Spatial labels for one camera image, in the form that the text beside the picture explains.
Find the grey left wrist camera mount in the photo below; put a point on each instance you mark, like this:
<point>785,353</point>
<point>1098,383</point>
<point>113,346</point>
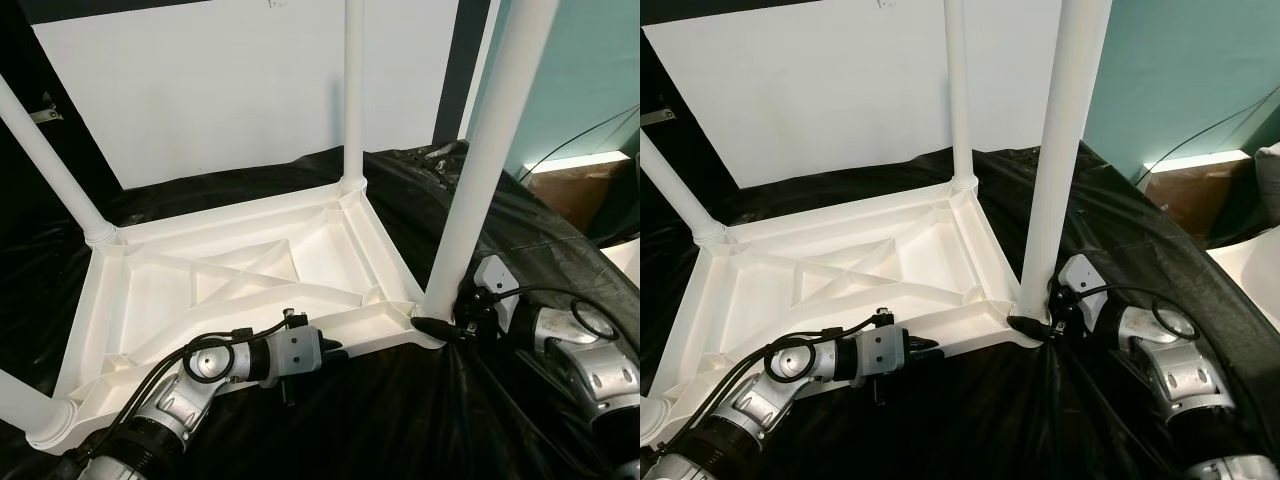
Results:
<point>295,350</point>
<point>880,350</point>

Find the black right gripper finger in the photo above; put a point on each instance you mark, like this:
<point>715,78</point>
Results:
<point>435,328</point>
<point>1028,327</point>

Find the black plastic table cover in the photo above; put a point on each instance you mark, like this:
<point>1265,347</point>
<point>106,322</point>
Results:
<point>560,250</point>
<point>1170,260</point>

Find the white plastic table top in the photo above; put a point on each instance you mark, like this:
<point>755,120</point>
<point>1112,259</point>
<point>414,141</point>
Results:
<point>150,300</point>
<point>770,300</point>

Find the grey cushion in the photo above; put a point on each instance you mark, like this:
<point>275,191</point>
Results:
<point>1270,180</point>

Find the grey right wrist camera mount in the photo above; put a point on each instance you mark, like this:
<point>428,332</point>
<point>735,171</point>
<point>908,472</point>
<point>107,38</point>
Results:
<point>495,278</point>
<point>1080,278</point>

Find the black door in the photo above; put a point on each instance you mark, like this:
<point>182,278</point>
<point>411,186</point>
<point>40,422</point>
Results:
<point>695,150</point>
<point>85,140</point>

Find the teal glass panel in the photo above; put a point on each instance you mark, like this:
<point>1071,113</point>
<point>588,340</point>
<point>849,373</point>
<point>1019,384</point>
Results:
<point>1190,60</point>
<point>600,60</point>

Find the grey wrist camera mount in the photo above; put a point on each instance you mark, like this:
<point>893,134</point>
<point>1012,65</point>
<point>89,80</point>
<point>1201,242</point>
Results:
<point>295,350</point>
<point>1080,278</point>
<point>880,350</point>
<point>495,278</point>

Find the brown wooden furniture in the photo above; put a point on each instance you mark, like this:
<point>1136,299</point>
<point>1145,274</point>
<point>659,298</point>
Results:
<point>1195,200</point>
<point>575,195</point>

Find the white tapered table leg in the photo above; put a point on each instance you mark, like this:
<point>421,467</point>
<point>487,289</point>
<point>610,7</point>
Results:
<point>495,120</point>
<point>1065,120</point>
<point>958,80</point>
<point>30,405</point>
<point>50,155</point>
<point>678,190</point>
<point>354,80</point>

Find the black wall pillar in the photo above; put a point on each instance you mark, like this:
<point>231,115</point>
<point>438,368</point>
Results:
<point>455,70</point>

